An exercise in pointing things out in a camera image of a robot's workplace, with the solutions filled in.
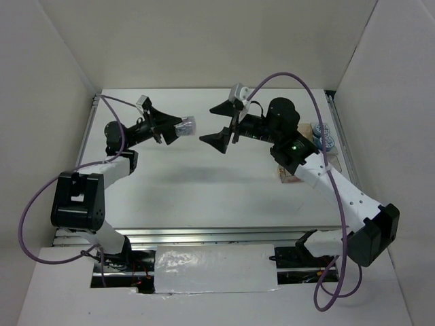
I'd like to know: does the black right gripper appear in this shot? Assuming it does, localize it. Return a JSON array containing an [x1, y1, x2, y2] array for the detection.
[[199, 98, 280, 153]]

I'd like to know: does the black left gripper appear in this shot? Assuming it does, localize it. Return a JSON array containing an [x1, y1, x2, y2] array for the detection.
[[125, 103, 187, 149]]

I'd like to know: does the blue white glue jar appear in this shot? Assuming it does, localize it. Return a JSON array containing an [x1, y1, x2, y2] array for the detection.
[[312, 123, 330, 138]]

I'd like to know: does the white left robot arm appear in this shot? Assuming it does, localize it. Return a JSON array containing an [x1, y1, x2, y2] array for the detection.
[[50, 103, 189, 271]]

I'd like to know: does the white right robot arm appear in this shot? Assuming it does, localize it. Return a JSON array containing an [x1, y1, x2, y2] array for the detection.
[[199, 97, 400, 267]]

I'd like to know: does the smoky plastic desk organizer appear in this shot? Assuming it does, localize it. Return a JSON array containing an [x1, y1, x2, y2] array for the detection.
[[277, 122, 343, 184]]

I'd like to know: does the white front cover plate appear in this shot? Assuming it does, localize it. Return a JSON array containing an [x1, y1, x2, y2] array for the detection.
[[154, 244, 279, 294]]

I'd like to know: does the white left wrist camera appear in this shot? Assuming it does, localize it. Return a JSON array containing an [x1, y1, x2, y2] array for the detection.
[[135, 95, 152, 113]]

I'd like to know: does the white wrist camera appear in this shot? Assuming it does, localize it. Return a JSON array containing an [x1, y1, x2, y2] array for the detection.
[[228, 83, 251, 114], [135, 95, 152, 113]]

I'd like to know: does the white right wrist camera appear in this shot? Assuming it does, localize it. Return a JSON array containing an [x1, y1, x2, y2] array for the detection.
[[228, 83, 251, 114]]

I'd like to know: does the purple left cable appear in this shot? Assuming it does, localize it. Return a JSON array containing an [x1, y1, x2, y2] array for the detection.
[[17, 96, 143, 288]]

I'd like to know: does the purple cable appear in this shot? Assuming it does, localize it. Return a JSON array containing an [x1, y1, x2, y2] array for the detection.
[[246, 71, 363, 312], [17, 96, 143, 288]]

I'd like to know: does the right side aluminium rail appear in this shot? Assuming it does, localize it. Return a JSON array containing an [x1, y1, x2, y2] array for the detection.
[[324, 90, 360, 185]]

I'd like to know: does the aluminium table edge rail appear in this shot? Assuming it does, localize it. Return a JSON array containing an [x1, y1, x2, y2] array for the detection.
[[52, 226, 354, 245]]

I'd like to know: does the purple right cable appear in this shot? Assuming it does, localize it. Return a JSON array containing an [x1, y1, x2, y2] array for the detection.
[[246, 71, 363, 312]]

